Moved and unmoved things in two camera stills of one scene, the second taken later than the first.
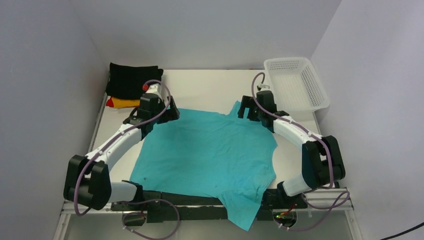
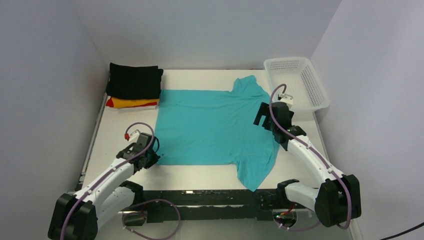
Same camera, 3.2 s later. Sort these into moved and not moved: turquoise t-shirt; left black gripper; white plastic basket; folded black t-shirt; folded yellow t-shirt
Moved: left black gripper; turquoise t-shirt
Not moved: folded black t-shirt; folded yellow t-shirt; white plastic basket
